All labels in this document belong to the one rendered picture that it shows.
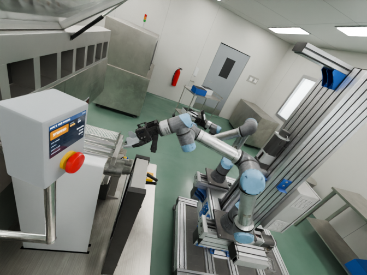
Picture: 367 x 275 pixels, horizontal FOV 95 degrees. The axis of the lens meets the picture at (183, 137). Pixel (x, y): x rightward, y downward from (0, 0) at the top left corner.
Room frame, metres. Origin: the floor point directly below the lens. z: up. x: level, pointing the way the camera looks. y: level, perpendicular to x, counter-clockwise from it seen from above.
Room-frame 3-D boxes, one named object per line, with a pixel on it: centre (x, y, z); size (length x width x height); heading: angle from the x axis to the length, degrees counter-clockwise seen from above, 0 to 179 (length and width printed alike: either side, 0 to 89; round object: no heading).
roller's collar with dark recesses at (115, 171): (0.46, 0.19, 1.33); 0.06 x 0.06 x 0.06; 18
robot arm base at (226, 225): (0.90, -0.59, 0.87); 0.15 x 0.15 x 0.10
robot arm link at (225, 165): (1.39, -0.48, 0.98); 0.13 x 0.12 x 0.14; 167
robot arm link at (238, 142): (1.52, -0.51, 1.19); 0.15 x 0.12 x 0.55; 167
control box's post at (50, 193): (0.15, 0.15, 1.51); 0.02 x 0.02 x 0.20
